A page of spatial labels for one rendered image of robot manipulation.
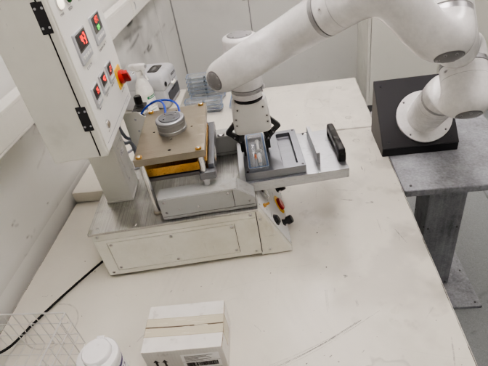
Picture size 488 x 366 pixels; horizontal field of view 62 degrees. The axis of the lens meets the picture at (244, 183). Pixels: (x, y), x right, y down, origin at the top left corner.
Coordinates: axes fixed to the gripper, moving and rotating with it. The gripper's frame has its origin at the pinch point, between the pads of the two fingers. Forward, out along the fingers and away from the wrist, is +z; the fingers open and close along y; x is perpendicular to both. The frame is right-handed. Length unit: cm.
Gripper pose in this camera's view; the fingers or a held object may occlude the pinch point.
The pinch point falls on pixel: (255, 146)
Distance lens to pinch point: 116.8
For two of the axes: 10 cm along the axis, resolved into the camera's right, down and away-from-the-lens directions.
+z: 1.5, 8.0, 5.9
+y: -9.9, 1.5, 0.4
